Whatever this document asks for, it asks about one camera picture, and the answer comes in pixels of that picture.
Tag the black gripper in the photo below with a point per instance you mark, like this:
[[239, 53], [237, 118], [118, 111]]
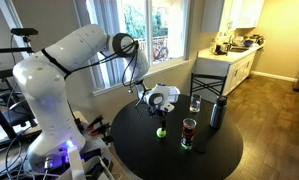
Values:
[[157, 113]]

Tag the yellow-green tennis ball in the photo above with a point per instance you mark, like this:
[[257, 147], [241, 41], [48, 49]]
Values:
[[161, 133]]

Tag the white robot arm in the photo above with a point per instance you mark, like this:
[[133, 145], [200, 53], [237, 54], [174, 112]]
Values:
[[49, 86]]

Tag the clear tennis ball can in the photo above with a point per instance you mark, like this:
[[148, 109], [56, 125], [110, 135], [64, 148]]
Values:
[[188, 133]]

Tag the clear glass mug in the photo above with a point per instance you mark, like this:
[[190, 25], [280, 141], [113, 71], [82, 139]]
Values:
[[195, 104]]

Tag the black round lid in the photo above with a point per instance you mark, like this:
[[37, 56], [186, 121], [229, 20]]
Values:
[[200, 148]]

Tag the black orange clamp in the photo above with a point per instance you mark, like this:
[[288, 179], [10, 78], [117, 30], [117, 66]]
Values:
[[101, 128], [95, 121], [108, 138]]

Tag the grey metal water bottle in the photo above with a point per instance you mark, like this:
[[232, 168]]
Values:
[[218, 113]]

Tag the black metal chair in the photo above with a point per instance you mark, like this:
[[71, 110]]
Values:
[[205, 76]]

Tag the bicycle outside window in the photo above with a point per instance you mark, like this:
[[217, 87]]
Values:
[[160, 53]]

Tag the white kitchen counter cabinet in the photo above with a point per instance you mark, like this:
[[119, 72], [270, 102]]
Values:
[[239, 71]]

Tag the dark coffee maker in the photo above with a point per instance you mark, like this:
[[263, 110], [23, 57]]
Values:
[[219, 48]]

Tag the large window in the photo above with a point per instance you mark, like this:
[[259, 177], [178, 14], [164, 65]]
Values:
[[139, 20]]

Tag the sheer white curtain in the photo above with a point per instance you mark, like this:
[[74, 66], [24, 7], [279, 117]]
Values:
[[105, 20]]

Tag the blue bowl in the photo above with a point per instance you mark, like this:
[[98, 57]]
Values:
[[248, 43]]

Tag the dark cooking pot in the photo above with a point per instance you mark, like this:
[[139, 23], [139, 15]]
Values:
[[257, 39]]

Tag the white upper kitchen cabinets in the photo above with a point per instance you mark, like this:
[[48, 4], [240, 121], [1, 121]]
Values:
[[235, 13]]

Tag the black office chair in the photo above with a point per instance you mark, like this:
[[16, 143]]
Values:
[[19, 110]]

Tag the black camera on stand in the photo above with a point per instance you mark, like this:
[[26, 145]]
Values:
[[24, 31]]

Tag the black camera stand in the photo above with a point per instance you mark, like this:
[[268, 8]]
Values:
[[9, 50]]

